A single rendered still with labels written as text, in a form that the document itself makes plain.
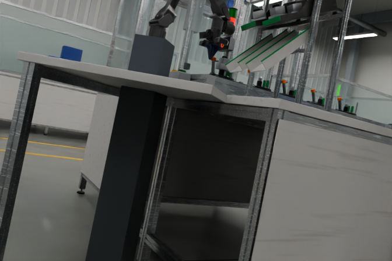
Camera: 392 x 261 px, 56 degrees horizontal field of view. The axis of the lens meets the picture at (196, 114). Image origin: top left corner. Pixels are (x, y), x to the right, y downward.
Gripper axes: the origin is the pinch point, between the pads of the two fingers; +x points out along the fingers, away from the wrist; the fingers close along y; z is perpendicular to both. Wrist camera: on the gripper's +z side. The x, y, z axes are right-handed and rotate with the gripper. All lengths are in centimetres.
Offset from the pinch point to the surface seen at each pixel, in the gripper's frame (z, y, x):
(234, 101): 17, 52, 26
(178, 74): 16.0, 2.0, 15.1
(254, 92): -19.5, 15.8, 15.6
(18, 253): 65, -19, 110
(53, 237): 47, -39, 110
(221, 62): -6.6, 0.6, 3.0
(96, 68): 63, 38, 26
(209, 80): 7.6, 16.9, 16.1
